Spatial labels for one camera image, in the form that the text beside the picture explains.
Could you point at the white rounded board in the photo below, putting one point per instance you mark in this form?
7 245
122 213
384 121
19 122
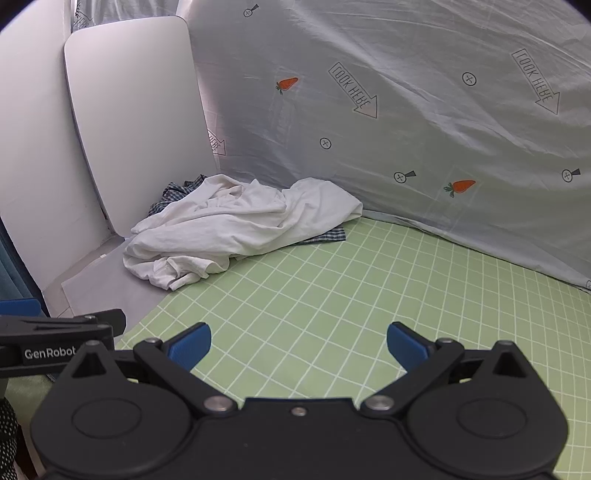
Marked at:
134 124
37 138

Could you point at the grey carrot-print sheet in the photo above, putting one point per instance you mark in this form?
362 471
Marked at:
415 138

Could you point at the black dotted cloth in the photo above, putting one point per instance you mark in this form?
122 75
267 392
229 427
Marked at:
7 438

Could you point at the white shirt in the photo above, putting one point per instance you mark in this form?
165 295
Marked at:
221 230

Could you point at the teal curtain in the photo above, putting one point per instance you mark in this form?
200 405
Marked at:
11 277

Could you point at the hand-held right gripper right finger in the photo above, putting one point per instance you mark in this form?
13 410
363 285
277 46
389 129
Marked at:
406 346

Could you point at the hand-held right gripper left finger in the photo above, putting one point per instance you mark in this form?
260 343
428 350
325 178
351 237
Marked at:
191 346

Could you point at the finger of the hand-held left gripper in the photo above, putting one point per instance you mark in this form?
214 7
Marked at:
69 324
18 307

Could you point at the dark plaid shirt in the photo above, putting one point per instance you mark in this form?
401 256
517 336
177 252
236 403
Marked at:
173 191

